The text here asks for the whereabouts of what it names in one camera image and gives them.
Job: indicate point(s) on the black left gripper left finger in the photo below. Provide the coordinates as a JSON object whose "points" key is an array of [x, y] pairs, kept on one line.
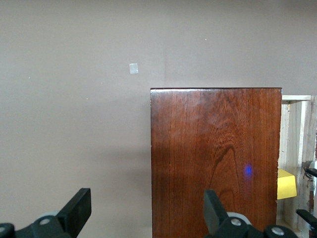
{"points": [[74, 213]]}

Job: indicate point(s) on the dark brown wooden cabinet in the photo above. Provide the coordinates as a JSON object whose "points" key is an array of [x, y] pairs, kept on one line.
{"points": [[213, 161]]}

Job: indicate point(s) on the small grey tape patch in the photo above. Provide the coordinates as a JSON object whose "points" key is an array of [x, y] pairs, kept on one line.
{"points": [[133, 68]]}

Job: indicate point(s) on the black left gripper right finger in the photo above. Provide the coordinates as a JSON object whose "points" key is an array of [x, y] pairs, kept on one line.
{"points": [[215, 215]]}

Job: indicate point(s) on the yellow block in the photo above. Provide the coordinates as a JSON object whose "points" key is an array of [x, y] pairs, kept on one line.
{"points": [[286, 184]]}

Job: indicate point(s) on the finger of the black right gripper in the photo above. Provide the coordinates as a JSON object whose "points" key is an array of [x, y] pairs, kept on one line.
{"points": [[308, 217], [312, 173]]}

